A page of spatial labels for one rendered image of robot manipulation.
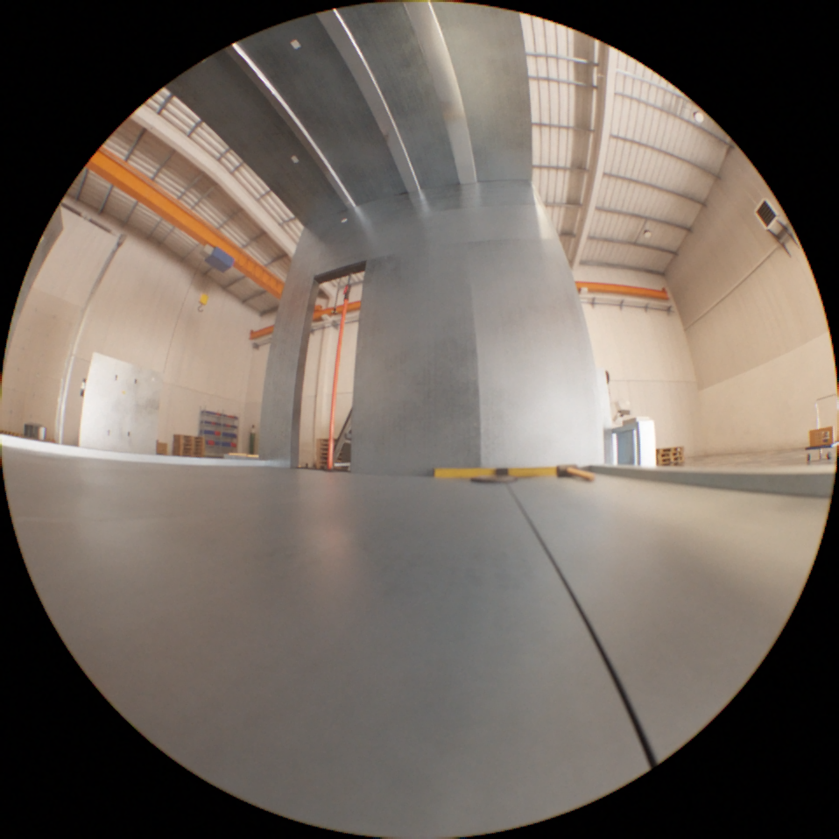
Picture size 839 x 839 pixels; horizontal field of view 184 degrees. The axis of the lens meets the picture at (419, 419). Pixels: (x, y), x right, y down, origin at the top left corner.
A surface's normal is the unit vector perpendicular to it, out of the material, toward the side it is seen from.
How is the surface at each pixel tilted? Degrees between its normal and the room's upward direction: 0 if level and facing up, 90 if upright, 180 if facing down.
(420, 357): 90
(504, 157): 180
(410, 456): 90
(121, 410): 90
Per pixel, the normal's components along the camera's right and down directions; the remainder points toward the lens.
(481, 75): 0.00, 0.99
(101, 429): 0.97, -0.04
